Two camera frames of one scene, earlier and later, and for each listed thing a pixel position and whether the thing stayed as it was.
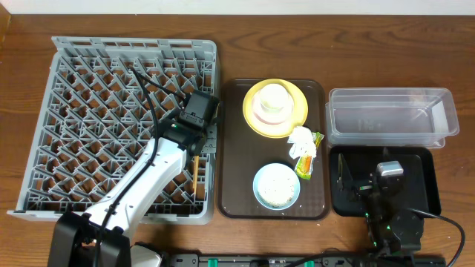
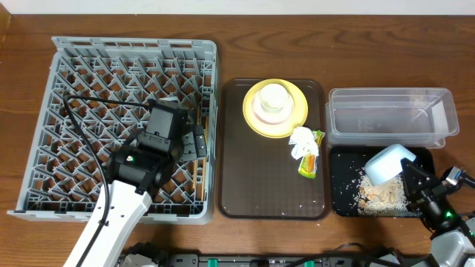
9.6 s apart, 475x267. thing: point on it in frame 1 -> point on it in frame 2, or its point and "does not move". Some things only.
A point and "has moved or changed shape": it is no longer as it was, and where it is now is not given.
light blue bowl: [276, 186] -> [387, 164]
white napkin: [303, 143] does not move
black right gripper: [366, 187] -> [423, 188]
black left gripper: [209, 141] -> [198, 142]
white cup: [274, 97] does not move
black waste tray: [421, 180] does not move
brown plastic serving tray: [242, 153] does not move
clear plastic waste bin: [393, 117] does not move
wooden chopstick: [196, 170] does not move
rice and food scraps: [276, 185] has moved or changed shape
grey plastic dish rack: [104, 101] does not move
